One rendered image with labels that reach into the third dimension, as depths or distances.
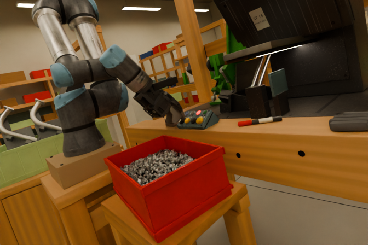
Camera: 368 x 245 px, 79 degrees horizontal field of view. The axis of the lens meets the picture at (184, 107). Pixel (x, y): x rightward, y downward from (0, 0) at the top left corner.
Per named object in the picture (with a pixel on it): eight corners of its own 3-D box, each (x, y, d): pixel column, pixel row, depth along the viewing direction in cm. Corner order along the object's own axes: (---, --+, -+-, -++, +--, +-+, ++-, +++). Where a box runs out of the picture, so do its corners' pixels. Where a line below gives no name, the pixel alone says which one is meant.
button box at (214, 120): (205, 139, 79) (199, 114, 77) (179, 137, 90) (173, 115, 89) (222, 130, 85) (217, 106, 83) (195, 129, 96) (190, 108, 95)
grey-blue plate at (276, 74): (280, 116, 70) (271, 73, 68) (274, 116, 72) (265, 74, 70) (293, 108, 76) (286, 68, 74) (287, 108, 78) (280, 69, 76)
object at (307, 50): (363, 92, 73) (348, -14, 69) (275, 99, 97) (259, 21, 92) (374, 81, 85) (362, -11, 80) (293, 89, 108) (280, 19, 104)
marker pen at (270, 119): (282, 120, 67) (281, 114, 67) (282, 121, 65) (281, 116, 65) (239, 126, 72) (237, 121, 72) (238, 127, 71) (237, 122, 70)
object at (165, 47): (202, 110, 637) (183, 31, 606) (152, 115, 818) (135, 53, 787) (214, 105, 673) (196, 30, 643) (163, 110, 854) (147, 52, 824)
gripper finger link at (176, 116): (178, 130, 83) (161, 115, 79) (185, 117, 85) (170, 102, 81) (183, 130, 80) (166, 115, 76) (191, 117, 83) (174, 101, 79)
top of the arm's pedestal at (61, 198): (58, 211, 65) (53, 198, 65) (42, 187, 90) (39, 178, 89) (149, 163, 85) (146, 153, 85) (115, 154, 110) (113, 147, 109)
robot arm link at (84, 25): (93, 122, 91) (53, 6, 98) (127, 112, 99) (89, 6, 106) (97, 115, 81) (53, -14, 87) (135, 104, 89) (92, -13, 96)
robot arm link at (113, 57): (110, 45, 72) (119, 39, 65) (134, 68, 77) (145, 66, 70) (94, 62, 70) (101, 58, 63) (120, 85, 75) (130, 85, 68)
